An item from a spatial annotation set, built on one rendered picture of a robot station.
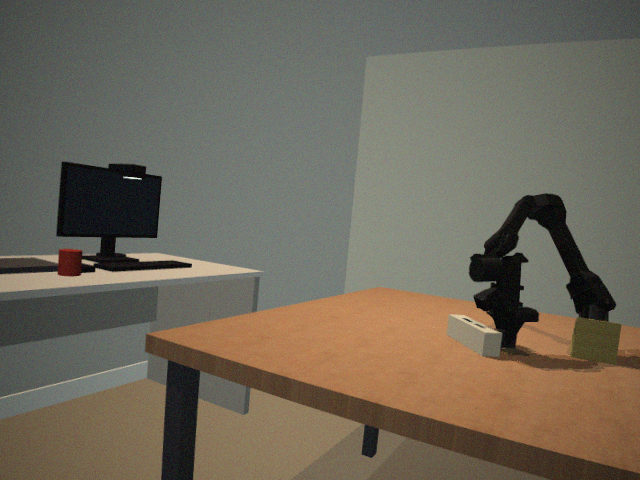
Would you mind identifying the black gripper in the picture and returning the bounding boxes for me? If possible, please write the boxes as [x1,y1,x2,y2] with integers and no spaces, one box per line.
[486,280,539,345]

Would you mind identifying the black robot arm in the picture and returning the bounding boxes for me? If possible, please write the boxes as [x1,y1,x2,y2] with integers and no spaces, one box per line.
[468,193,616,322]

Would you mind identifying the black two-prong plug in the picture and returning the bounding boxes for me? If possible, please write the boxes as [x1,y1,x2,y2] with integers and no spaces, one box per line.
[494,328,517,349]

